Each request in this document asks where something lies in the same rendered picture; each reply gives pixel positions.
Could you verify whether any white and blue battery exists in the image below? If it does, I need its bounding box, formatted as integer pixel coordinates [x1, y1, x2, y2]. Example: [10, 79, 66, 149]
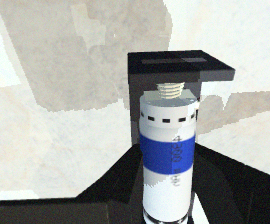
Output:
[139, 95, 197, 224]

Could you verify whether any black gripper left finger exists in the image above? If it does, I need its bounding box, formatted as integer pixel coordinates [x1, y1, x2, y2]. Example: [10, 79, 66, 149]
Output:
[0, 144, 144, 224]

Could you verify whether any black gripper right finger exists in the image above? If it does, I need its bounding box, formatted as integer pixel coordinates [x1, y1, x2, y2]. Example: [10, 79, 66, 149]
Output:
[192, 142, 270, 224]

